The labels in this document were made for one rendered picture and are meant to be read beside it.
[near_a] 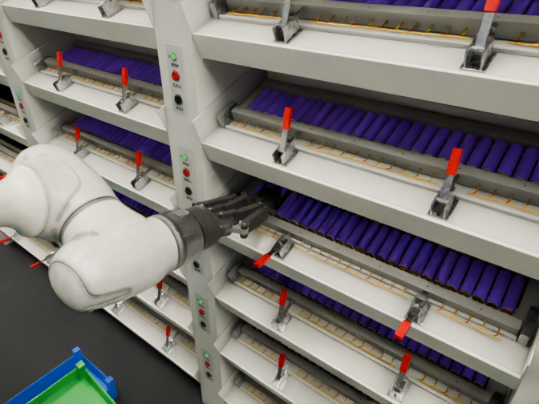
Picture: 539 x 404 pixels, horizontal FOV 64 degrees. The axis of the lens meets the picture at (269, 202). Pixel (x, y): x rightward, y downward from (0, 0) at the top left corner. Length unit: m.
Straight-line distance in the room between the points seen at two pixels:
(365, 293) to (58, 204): 0.50
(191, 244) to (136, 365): 0.97
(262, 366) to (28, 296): 1.15
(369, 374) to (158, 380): 0.82
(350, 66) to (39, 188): 0.44
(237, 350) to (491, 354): 0.65
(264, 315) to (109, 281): 0.48
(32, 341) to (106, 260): 1.24
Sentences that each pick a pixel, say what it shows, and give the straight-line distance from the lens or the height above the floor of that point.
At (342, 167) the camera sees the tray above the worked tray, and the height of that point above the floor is 0.89.
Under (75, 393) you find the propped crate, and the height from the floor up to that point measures 0.09.
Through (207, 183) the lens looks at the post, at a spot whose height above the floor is 0.78.
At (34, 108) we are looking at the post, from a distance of 1.43.
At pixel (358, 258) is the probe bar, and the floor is 0.73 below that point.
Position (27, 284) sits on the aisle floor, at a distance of 2.06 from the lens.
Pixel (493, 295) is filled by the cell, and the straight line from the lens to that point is 0.75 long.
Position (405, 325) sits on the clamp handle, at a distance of 0.69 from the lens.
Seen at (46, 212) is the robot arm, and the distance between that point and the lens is 0.65.
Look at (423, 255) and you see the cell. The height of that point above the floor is 0.74.
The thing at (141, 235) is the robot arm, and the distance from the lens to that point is 0.61.
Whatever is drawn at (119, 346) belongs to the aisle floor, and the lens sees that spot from 1.66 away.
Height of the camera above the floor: 1.19
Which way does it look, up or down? 31 degrees down
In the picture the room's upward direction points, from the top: straight up
